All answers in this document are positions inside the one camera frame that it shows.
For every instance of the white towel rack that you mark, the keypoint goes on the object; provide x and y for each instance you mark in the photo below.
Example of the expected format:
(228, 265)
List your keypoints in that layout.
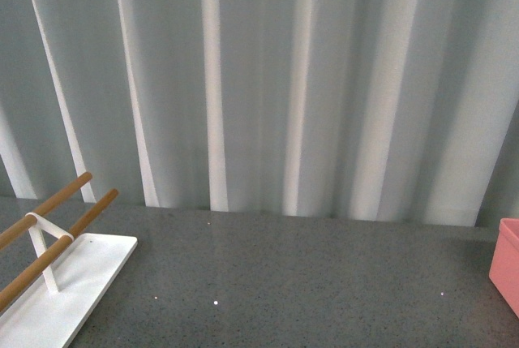
(49, 302)

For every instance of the pink plastic bin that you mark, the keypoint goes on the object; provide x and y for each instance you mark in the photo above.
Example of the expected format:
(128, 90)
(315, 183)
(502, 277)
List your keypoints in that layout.
(505, 262)

